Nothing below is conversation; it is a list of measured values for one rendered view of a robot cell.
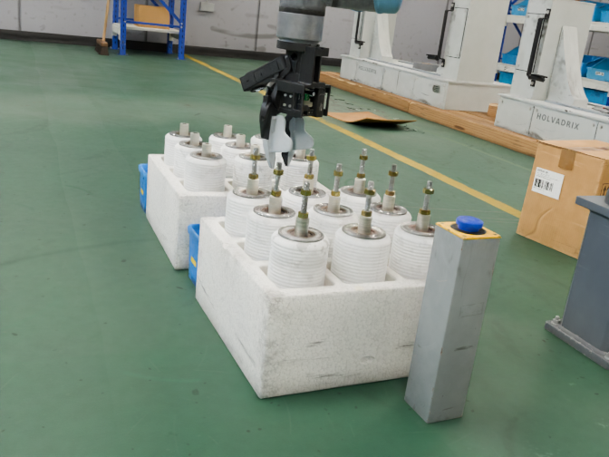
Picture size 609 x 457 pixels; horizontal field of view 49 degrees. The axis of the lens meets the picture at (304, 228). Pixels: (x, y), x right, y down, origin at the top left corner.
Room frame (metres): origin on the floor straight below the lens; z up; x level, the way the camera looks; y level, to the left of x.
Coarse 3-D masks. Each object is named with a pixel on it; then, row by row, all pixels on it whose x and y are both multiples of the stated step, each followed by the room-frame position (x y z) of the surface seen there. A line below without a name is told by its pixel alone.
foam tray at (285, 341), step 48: (240, 240) 1.16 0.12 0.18; (240, 288) 1.04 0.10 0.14; (336, 288) 0.99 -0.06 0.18; (384, 288) 1.02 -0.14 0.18; (240, 336) 1.02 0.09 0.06; (288, 336) 0.94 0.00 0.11; (336, 336) 0.98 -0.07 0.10; (384, 336) 1.02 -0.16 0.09; (288, 384) 0.95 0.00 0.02; (336, 384) 0.99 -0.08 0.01
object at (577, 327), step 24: (600, 216) 1.28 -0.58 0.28; (600, 240) 1.27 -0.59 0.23; (576, 264) 1.32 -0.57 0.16; (600, 264) 1.25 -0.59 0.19; (576, 288) 1.29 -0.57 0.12; (600, 288) 1.24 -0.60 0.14; (576, 312) 1.28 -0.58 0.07; (600, 312) 1.23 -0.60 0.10; (576, 336) 1.26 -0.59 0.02; (600, 336) 1.21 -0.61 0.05; (600, 360) 1.19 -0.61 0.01
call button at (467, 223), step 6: (462, 216) 0.97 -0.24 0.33; (468, 216) 0.97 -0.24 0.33; (456, 222) 0.96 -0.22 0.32; (462, 222) 0.94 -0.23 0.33; (468, 222) 0.94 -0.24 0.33; (474, 222) 0.94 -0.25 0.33; (480, 222) 0.95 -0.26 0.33; (462, 228) 0.95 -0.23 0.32; (468, 228) 0.94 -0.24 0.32; (474, 228) 0.94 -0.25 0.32
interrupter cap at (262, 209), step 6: (264, 204) 1.16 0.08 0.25; (258, 210) 1.12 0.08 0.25; (264, 210) 1.13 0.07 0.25; (282, 210) 1.15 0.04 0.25; (288, 210) 1.14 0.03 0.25; (294, 210) 1.14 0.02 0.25; (264, 216) 1.10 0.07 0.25; (270, 216) 1.10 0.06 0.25; (276, 216) 1.10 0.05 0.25; (282, 216) 1.10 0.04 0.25; (288, 216) 1.11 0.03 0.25; (294, 216) 1.12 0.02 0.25
